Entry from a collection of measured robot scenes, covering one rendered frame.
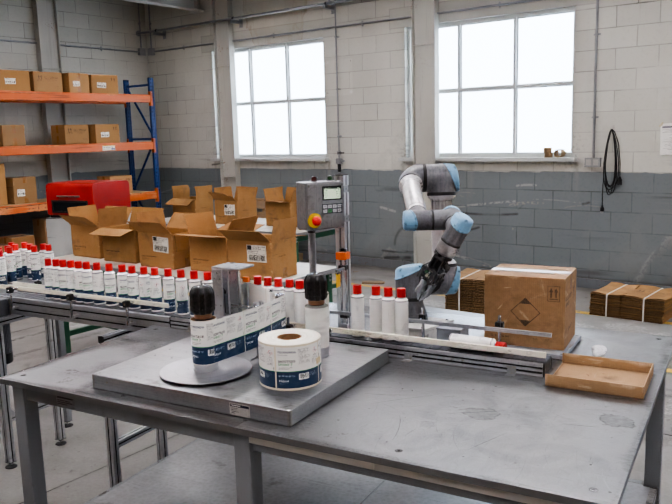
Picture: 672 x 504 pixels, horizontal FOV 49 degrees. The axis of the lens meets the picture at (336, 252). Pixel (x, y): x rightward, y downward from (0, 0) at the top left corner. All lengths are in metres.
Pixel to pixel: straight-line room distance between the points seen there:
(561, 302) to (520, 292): 0.15
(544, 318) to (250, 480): 1.24
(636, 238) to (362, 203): 3.32
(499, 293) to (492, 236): 5.59
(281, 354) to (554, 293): 1.07
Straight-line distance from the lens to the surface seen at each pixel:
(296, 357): 2.31
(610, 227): 7.96
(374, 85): 9.15
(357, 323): 2.86
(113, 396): 2.58
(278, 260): 4.55
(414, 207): 2.73
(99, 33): 11.56
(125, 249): 5.54
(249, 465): 2.28
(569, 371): 2.69
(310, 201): 2.91
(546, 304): 2.84
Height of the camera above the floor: 1.67
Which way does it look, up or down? 9 degrees down
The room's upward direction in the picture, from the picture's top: 2 degrees counter-clockwise
